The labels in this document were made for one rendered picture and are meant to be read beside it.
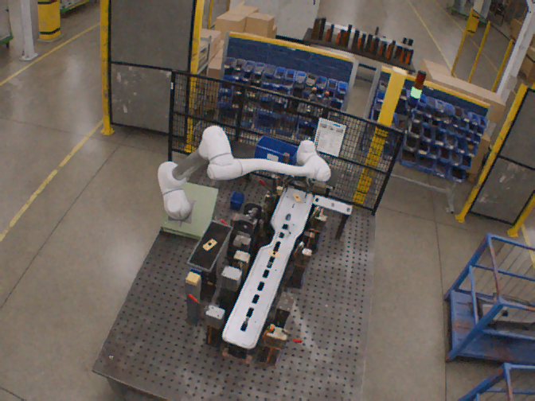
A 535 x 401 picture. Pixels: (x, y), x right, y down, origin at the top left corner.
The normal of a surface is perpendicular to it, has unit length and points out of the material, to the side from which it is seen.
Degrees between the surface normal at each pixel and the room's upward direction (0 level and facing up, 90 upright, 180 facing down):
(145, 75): 88
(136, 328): 0
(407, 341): 0
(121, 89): 90
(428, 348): 0
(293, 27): 90
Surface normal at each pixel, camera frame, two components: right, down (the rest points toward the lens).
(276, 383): 0.15, -0.74
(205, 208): 0.00, -0.12
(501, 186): -0.11, 0.65
